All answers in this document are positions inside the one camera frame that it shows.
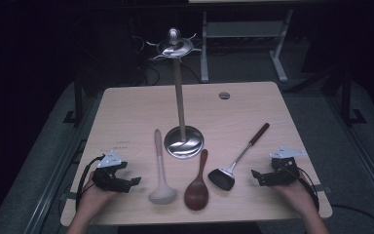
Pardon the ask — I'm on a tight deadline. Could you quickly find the dark wooden spoon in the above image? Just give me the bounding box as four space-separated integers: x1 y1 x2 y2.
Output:
183 148 209 212

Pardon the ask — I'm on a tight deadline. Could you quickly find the white metal desk frame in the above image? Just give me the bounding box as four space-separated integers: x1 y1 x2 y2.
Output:
199 9 295 84

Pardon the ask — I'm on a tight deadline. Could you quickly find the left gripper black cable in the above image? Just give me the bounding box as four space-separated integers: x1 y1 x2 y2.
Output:
75 155 105 210

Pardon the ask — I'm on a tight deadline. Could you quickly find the black metal stand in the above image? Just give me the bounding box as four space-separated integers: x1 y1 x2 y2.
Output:
340 66 368 126
62 69 86 126

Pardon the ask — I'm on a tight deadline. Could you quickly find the grey tape strip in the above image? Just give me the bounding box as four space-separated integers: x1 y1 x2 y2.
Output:
315 183 333 193
59 191 82 201

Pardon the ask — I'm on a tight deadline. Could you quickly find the person's right hand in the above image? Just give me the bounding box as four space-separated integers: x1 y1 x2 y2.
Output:
272 176 318 215

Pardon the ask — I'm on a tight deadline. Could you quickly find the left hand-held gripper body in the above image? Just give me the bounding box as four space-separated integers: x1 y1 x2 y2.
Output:
92 149 130 193

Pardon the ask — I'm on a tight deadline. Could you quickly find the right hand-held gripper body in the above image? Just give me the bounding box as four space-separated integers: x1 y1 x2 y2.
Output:
262 145 307 187

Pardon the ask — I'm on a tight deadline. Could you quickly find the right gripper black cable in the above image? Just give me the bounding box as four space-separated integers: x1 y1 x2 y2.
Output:
285 166 321 213

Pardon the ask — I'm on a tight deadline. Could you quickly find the metal utensil rack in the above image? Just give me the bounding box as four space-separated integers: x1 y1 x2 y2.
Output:
145 27 206 160

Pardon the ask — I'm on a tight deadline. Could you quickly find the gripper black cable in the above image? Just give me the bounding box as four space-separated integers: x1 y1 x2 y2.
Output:
75 155 105 210
285 166 321 213

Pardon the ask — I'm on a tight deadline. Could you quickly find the person's left hand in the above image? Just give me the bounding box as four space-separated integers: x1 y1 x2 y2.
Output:
77 172 118 223

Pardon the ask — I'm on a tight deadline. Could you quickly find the black floor cable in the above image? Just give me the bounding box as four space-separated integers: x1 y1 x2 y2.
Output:
330 203 374 232

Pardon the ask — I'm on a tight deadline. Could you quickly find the white ladle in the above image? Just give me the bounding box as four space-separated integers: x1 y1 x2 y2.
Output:
147 129 178 206

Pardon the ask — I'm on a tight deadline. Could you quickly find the aluminium floor rail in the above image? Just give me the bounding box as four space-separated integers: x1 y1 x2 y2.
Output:
324 94 374 213
22 94 106 234

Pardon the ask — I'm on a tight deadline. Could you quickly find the metal spatula with wooden handle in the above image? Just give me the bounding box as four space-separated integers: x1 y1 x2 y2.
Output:
207 122 271 192

